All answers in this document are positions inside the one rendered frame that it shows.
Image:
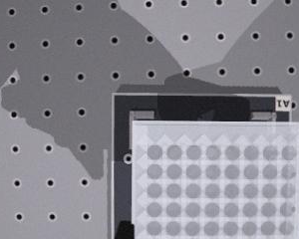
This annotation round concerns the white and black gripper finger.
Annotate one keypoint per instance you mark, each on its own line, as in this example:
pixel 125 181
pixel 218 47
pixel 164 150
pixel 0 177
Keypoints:
pixel 126 230

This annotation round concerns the grey perforated breadboard plate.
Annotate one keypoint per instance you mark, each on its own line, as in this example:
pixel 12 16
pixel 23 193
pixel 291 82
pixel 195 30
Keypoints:
pixel 60 62

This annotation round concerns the clear well plate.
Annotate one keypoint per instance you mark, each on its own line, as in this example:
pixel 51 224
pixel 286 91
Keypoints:
pixel 165 151

